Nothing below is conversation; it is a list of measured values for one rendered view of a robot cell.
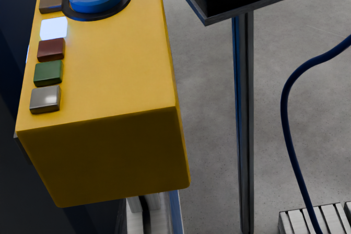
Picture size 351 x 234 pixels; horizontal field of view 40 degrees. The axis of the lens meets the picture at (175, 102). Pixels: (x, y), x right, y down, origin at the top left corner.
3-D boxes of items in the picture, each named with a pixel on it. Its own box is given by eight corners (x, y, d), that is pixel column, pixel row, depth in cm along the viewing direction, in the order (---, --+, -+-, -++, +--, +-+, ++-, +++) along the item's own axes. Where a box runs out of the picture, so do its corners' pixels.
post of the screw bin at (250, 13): (254, 233, 138) (254, -3, 80) (244, 237, 138) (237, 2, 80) (249, 224, 140) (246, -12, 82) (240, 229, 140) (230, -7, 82)
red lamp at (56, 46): (65, 59, 32) (62, 52, 32) (38, 63, 33) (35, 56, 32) (66, 42, 34) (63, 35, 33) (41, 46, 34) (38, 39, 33)
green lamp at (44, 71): (62, 83, 31) (60, 77, 30) (35, 88, 31) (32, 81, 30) (64, 65, 32) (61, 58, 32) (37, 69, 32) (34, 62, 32)
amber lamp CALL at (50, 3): (63, 11, 36) (61, 4, 36) (40, 14, 36) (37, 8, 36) (65, -3, 38) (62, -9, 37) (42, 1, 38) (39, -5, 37)
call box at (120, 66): (194, 200, 36) (178, 103, 28) (61, 221, 36) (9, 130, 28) (172, 60, 47) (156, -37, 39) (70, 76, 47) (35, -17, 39)
